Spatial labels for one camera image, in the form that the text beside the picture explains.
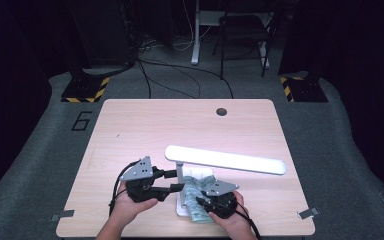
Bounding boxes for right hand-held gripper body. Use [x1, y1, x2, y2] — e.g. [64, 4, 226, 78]
[200, 179, 240, 220]

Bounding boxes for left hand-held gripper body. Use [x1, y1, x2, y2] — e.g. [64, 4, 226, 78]
[119, 155, 168, 204]

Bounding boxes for light blue fluffy cloth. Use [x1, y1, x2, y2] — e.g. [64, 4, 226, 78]
[182, 174, 222, 224]

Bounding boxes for white desk lamp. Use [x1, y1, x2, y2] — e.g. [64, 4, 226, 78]
[164, 144, 287, 218]

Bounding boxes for person's right hand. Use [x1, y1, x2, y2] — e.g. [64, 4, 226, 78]
[207, 190, 252, 235]

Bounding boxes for person's left hand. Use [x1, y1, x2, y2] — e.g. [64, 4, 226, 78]
[110, 189, 160, 228]

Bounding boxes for grey tape strip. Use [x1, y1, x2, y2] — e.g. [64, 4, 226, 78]
[297, 206, 320, 220]
[49, 209, 76, 222]

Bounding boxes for black stand base yellow stripes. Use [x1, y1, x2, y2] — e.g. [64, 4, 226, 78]
[60, 59, 111, 104]
[279, 75, 329, 103]

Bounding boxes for black cabinet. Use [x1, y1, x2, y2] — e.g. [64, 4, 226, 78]
[67, 0, 138, 68]

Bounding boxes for black chair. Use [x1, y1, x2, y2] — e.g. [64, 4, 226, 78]
[211, 11, 278, 81]

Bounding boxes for dark curtain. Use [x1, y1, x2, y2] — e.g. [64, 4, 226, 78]
[0, 0, 81, 208]
[278, 0, 384, 201]

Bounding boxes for left hand-held gripper cable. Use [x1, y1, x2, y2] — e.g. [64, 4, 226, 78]
[108, 160, 142, 218]

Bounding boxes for hand-held gripper cable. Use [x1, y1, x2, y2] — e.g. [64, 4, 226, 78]
[213, 199, 263, 240]
[108, 160, 142, 218]

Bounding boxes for right hand-held gripper cable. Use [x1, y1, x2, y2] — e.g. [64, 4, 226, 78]
[213, 199, 263, 240]

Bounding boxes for black floor cable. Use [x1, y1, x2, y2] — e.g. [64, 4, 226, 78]
[139, 58, 235, 100]
[145, 61, 202, 100]
[136, 59, 153, 100]

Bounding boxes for tangled cables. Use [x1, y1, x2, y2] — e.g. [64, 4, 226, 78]
[138, 37, 160, 53]

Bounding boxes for white desk frame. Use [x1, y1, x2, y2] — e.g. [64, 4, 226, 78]
[190, 0, 275, 70]

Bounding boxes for white cable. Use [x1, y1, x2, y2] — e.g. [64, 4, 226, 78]
[171, 0, 214, 52]

